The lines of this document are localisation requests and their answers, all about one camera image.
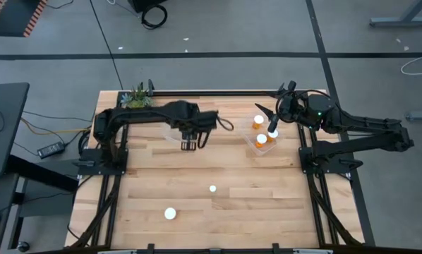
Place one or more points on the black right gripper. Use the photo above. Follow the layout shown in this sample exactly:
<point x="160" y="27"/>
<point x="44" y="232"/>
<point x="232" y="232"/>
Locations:
<point x="290" y="104"/>

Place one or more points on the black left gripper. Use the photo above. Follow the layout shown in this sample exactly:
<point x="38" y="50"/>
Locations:
<point x="189" y="135"/>

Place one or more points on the large orange pill bottle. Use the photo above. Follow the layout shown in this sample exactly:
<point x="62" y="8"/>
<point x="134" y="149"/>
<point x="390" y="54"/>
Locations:
<point x="274" y="135"/>
<point x="258" y="120"/>
<point x="261" y="138"/>

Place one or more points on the small pill bottle white cap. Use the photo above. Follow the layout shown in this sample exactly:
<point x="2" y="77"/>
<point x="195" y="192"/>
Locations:
<point x="212" y="188"/>

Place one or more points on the large pill bottle white cap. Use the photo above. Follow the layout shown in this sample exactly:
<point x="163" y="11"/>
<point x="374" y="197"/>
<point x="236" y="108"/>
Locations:
<point x="170" y="213"/>

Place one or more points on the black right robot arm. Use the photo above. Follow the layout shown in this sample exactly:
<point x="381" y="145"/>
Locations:
<point x="366" y="125"/>

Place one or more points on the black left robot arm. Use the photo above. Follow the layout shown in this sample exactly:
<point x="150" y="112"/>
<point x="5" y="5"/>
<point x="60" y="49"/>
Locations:
<point x="144" y="114"/>

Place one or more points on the clear plastic bin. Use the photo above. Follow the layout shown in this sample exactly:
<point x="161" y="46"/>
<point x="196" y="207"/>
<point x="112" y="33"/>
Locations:
<point x="248" y="135"/>
<point x="172" y="138"/>

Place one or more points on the small potted succulent plant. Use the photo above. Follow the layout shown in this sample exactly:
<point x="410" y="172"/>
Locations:
<point x="137" y="103"/>

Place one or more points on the black power adapter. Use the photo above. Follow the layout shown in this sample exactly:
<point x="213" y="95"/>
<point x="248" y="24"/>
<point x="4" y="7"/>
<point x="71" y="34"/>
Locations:
<point x="51" y="149"/>

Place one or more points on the black equipment box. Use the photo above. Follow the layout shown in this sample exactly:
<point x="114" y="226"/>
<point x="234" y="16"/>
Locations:
<point x="144" y="4"/>

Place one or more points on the grey table leg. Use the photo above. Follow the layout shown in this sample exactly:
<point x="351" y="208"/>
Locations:
<point x="391" y="23"/>

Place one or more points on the black side desk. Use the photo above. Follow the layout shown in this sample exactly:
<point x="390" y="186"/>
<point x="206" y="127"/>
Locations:
<point x="6" y="123"/>

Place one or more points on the black caster wheel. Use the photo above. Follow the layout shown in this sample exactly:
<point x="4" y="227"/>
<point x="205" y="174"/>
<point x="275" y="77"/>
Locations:
<point x="24" y="246"/>

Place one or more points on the black orange-striped platform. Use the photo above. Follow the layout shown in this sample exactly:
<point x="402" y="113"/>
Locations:
<point x="13" y="17"/>

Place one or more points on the black aluminium table frame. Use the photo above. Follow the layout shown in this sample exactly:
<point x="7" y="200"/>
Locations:
<point x="214" y="93"/>

